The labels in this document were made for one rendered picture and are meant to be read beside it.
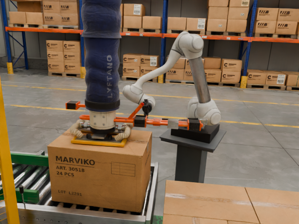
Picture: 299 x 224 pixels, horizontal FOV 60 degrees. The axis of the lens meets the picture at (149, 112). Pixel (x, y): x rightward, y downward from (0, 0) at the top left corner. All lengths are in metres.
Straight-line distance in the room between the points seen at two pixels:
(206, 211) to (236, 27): 7.50
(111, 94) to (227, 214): 1.06
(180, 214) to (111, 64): 1.03
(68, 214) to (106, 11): 1.19
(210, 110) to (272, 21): 7.18
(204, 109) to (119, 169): 0.89
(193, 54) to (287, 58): 8.83
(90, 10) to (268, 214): 1.67
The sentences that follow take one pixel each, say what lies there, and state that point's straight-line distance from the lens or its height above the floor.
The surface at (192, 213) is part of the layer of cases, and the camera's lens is 1.80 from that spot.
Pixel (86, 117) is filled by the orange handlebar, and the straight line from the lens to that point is 1.75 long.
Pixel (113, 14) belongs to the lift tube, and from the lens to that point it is 1.56.
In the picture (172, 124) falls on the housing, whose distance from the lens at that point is 1.66.
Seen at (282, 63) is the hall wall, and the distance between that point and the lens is 10.68.
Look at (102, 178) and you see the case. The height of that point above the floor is 0.76.
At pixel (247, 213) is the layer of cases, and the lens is 1.91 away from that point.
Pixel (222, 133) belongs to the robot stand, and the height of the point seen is 0.75.
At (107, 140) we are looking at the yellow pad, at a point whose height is 0.98.
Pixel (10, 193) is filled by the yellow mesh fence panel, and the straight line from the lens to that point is 1.67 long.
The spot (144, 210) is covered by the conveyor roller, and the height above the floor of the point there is 0.55.
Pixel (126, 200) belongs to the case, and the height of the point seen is 0.63.
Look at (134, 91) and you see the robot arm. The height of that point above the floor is 1.18.
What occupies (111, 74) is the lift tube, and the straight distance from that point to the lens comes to 1.60.
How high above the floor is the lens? 1.65
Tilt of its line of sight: 17 degrees down
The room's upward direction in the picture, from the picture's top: 2 degrees clockwise
